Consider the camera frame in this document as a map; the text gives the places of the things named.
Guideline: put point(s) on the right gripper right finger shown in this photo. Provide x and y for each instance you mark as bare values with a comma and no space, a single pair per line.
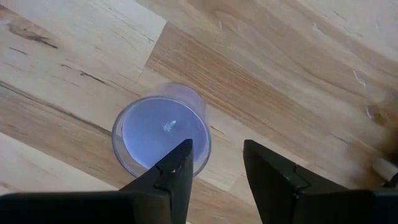
280,193

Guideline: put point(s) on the purple candle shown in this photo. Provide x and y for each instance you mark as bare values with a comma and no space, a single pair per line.
149,130

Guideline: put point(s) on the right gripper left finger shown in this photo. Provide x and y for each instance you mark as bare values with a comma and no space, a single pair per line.
174,174

